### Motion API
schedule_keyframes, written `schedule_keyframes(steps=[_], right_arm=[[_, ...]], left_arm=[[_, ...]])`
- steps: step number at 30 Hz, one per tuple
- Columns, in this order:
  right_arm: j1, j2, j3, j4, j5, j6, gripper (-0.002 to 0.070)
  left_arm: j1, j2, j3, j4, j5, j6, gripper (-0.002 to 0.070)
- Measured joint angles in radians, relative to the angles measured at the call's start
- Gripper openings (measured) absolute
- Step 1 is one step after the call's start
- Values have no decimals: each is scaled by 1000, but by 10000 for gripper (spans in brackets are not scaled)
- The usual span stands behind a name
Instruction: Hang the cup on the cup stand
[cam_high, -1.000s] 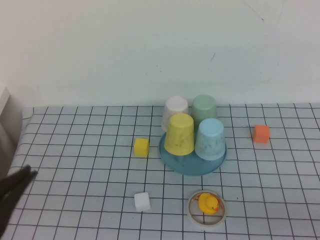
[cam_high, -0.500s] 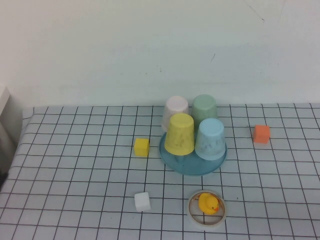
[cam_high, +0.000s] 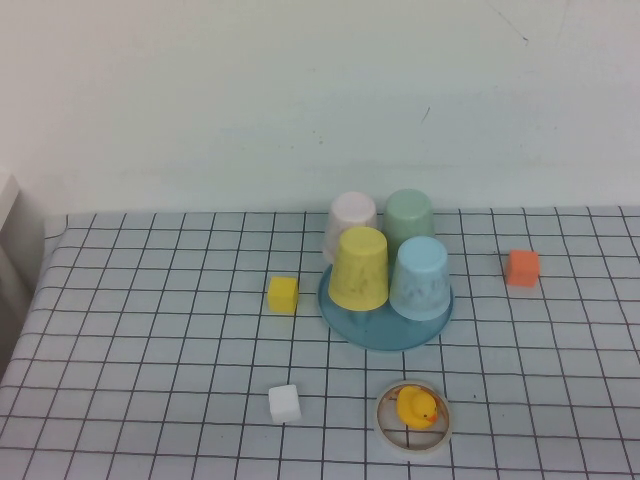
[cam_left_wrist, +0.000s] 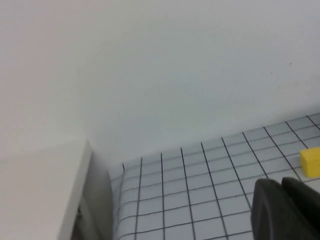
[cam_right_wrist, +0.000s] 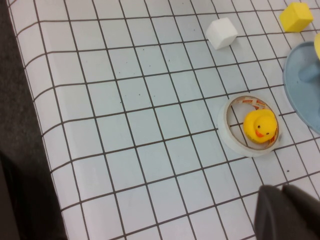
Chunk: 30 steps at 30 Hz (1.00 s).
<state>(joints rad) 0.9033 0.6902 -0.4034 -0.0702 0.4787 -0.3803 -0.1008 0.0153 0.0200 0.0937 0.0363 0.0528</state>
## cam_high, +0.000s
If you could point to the light blue plastic cup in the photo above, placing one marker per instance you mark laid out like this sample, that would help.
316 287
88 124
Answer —
420 280

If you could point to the pale pink plastic cup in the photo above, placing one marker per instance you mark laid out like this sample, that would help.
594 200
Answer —
350 210

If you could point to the yellow plastic cup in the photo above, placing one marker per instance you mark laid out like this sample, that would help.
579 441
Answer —
360 270

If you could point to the light green plastic cup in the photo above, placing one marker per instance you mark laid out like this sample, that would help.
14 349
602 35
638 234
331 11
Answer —
409 215

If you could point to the blue cup stand with pegs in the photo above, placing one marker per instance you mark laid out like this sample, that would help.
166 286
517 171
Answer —
390 335

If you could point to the yellow foam cube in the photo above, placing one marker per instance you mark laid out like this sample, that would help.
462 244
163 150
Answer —
282 295

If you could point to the white foam cube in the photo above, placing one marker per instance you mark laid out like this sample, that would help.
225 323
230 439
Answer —
285 404

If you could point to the yellow rubber duck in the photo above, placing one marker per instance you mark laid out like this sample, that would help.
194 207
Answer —
415 407

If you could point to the orange foam cube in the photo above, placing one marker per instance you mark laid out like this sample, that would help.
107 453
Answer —
522 268

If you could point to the white tape roll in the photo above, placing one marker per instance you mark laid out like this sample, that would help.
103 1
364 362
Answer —
415 448

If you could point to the white side panel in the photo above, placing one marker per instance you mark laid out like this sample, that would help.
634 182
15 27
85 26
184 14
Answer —
12 240

